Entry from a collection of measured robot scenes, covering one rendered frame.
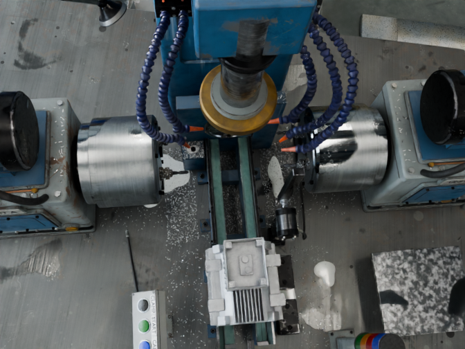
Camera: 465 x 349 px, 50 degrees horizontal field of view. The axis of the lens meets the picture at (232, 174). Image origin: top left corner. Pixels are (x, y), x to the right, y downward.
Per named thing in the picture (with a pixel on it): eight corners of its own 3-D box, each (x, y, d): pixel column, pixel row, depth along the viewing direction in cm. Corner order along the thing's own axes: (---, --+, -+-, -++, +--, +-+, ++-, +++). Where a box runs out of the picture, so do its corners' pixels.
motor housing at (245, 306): (205, 255, 144) (205, 244, 126) (270, 250, 146) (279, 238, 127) (210, 327, 138) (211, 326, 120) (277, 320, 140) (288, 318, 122)
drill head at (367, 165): (267, 128, 158) (278, 92, 134) (392, 121, 161) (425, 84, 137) (275, 205, 150) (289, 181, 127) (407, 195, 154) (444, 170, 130)
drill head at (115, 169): (52, 140, 153) (25, 105, 129) (172, 133, 155) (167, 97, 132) (50, 220, 145) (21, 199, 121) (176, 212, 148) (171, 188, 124)
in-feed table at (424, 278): (359, 257, 158) (371, 252, 147) (441, 251, 161) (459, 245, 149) (372, 337, 151) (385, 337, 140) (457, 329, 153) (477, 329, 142)
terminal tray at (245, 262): (221, 244, 130) (222, 239, 123) (261, 242, 131) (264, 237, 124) (225, 291, 126) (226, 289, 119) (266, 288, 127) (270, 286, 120)
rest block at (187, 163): (183, 154, 166) (181, 140, 154) (203, 152, 166) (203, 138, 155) (183, 170, 164) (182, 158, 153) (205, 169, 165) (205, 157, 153)
